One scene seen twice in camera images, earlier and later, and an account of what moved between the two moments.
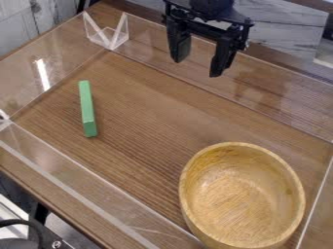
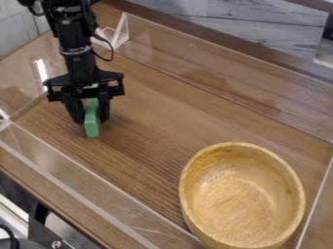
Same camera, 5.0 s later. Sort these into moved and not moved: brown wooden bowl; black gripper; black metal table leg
Moved: black gripper
Not moved: black metal table leg; brown wooden bowl
